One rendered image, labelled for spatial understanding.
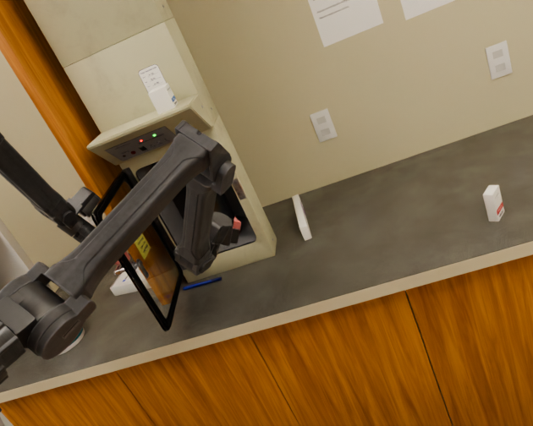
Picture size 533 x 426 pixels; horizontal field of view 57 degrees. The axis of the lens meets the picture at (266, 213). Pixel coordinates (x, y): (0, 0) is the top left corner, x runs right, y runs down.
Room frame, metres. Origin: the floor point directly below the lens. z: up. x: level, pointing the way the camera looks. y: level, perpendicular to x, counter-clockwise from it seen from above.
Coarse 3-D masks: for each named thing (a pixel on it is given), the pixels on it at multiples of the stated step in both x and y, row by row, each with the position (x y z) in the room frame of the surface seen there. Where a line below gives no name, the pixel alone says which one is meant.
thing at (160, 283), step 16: (128, 192) 1.41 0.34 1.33; (112, 208) 1.27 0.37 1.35; (96, 224) 1.16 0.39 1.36; (144, 240) 1.33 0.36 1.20; (160, 240) 1.43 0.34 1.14; (128, 256) 1.20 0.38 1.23; (144, 256) 1.28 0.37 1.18; (160, 256) 1.37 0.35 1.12; (128, 272) 1.16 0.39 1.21; (160, 272) 1.32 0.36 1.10; (176, 272) 1.41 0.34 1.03; (160, 288) 1.26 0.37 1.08; (160, 304) 1.21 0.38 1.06
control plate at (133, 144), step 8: (160, 128) 1.34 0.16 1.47; (144, 136) 1.36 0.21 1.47; (152, 136) 1.36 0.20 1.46; (160, 136) 1.37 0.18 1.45; (168, 136) 1.37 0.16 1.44; (120, 144) 1.37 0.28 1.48; (128, 144) 1.37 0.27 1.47; (136, 144) 1.38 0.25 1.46; (144, 144) 1.39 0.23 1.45; (152, 144) 1.39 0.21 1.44; (160, 144) 1.40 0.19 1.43; (112, 152) 1.39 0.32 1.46; (120, 152) 1.40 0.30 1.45; (128, 152) 1.41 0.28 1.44; (136, 152) 1.41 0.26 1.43; (144, 152) 1.42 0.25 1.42; (120, 160) 1.43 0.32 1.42
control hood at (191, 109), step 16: (192, 96) 1.38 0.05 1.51; (176, 112) 1.30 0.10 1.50; (192, 112) 1.31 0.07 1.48; (112, 128) 1.46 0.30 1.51; (128, 128) 1.34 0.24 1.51; (144, 128) 1.33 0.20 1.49; (208, 128) 1.38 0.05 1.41; (96, 144) 1.36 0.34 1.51; (112, 144) 1.36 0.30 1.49; (112, 160) 1.43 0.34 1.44; (128, 160) 1.44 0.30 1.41
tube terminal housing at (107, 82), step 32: (160, 32) 1.40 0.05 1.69; (96, 64) 1.46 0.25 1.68; (128, 64) 1.44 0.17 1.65; (160, 64) 1.41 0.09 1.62; (192, 64) 1.47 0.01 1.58; (96, 96) 1.47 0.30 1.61; (128, 96) 1.45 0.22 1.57; (224, 128) 1.49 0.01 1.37; (256, 224) 1.40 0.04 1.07; (224, 256) 1.44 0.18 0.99; (256, 256) 1.41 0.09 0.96
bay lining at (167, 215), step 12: (144, 168) 1.53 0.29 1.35; (180, 192) 1.62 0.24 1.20; (228, 192) 1.64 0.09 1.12; (168, 204) 1.56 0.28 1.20; (180, 204) 1.61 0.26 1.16; (168, 216) 1.52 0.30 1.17; (180, 216) 1.59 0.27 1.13; (168, 228) 1.48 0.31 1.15; (180, 228) 1.55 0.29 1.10; (180, 240) 1.51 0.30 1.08
